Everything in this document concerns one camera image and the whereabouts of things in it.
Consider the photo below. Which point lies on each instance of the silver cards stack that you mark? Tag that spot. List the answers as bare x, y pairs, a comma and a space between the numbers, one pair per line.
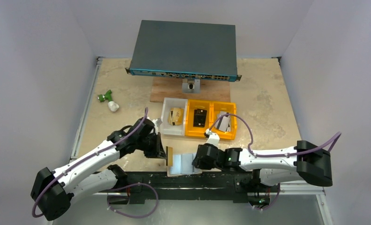
223, 124

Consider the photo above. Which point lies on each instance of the yellow middle plastic bin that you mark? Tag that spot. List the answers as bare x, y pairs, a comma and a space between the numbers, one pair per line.
191, 106

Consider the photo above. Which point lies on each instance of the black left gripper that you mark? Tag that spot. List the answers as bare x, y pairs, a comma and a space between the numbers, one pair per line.
160, 146

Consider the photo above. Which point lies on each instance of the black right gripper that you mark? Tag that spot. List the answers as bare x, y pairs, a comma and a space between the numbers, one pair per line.
199, 157

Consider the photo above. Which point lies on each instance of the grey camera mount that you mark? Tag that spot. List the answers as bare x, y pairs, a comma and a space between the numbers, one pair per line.
191, 86

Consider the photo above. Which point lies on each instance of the yellow right plastic bin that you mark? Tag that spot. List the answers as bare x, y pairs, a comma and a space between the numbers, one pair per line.
226, 107

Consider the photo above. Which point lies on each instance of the black VIP cards stack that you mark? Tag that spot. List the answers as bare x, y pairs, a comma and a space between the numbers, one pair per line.
199, 118

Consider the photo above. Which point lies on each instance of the green white pipe fitting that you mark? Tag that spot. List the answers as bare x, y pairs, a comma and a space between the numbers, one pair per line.
113, 106

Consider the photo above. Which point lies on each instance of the gold cards stack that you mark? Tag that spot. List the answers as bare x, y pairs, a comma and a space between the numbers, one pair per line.
175, 117

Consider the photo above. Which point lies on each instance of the wooden board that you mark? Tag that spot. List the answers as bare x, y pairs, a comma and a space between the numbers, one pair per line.
173, 88

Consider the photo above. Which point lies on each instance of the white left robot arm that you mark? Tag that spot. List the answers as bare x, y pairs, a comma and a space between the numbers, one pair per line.
54, 191

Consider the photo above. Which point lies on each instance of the white plastic bin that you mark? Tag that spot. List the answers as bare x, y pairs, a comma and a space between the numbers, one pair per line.
165, 127

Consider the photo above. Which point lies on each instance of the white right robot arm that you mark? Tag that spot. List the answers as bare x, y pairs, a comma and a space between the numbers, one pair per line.
305, 161

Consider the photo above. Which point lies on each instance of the grey network switch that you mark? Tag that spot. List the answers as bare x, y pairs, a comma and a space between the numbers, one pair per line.
185, 50

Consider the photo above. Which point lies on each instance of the yellow plastic bin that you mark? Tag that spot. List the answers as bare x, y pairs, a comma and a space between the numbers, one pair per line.
226, 107
191, 106

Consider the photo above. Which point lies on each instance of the gold VIP card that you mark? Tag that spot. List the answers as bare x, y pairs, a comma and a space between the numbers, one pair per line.
169, 160

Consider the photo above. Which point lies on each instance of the black front rail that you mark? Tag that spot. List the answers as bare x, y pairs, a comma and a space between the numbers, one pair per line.
243, 187

